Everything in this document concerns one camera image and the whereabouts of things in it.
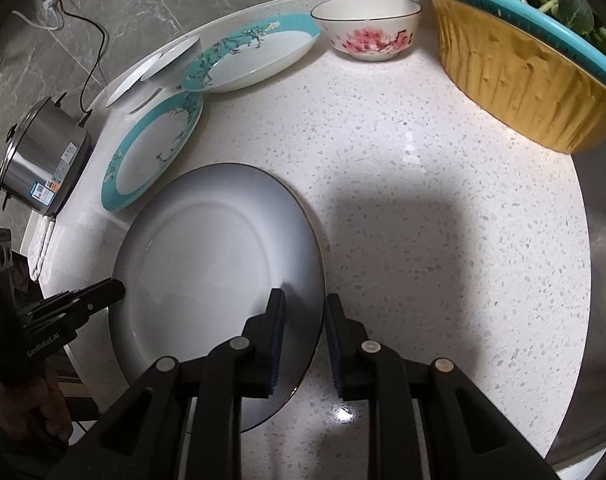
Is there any white plug cord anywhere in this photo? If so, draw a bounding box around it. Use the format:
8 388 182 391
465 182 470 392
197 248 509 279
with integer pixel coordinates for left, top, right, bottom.
10 2 66 31

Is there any stainless steel electric pot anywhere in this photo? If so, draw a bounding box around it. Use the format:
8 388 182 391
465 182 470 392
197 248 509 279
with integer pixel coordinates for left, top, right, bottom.
0 92 92 217

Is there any black power cable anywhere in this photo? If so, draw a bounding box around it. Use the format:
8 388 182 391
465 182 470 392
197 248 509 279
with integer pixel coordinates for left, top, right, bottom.
58 0 108 121

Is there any white towel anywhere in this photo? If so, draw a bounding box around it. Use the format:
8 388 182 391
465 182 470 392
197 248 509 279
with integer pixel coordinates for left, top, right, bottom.
28 215 58 281

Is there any yellow ribbed basin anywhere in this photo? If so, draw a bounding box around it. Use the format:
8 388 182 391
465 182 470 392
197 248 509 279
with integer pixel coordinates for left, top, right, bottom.
429 0 606 155

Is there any stainless steel sink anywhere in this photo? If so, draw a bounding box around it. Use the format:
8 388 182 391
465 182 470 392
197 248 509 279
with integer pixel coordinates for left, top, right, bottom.
543 130 606 480

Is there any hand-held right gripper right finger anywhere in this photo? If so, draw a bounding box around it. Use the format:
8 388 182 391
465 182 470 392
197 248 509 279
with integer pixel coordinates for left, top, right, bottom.
324 292 564 480

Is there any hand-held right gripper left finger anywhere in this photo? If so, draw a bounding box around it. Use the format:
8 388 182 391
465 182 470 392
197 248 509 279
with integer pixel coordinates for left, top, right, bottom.
48 287 288 480

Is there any medium white plate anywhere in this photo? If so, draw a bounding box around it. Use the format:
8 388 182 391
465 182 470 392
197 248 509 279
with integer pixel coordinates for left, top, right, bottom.
104 57 158 113

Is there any large white plate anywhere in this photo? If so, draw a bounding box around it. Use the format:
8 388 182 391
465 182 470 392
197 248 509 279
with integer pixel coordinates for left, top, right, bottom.
108 164 328 433

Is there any teal floral deep plate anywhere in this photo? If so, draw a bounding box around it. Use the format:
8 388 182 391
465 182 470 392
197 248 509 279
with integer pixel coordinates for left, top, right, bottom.
182 12 322 94

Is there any person's left hand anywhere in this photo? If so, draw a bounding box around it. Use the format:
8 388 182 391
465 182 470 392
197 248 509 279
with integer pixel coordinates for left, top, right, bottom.
0 360 76 450

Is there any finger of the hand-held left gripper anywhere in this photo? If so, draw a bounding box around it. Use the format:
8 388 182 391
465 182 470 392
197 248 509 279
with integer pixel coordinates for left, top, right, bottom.
18 279 126 332

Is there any small white dish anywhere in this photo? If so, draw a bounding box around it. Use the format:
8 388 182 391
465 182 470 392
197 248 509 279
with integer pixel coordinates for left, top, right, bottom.
140 36 202 85

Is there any pink floral bowl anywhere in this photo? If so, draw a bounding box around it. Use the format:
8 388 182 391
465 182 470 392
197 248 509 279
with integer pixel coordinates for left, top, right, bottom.
310 0 422 62

